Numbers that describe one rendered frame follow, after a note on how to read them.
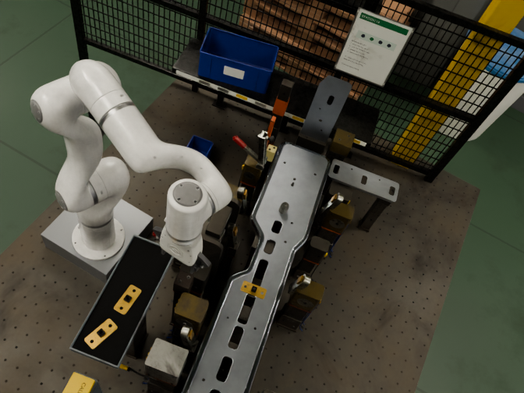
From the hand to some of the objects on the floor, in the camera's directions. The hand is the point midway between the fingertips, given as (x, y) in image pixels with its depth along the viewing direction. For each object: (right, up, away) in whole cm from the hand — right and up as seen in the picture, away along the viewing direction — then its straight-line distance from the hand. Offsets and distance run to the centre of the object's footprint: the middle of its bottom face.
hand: (180, 258), depth 127 cm
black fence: (+4, +21, +177) cm, 179 cm away
